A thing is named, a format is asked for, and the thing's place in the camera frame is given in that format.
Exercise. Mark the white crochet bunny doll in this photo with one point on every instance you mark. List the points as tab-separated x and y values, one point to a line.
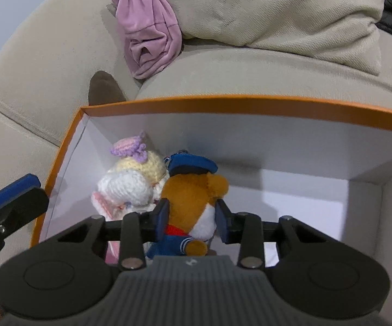
131	183

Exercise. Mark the brown plush bear blue cap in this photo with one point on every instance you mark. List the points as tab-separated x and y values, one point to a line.
189	190

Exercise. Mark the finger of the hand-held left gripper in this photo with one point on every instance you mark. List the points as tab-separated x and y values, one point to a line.
12	190

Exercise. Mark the beige sofa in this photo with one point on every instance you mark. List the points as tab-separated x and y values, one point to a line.
29	91

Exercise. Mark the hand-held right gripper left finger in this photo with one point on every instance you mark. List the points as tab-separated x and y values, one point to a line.
162	220

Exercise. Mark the pink garment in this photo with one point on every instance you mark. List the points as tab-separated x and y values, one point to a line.
148	34

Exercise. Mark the orange cardboard box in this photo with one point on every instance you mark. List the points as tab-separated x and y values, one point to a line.
284	149

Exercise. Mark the beige cushion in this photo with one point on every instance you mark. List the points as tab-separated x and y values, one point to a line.
267	13

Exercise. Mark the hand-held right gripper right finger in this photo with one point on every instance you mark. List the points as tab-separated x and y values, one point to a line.
221	224

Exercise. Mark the person's left foot brown sock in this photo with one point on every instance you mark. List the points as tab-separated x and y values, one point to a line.
106	90

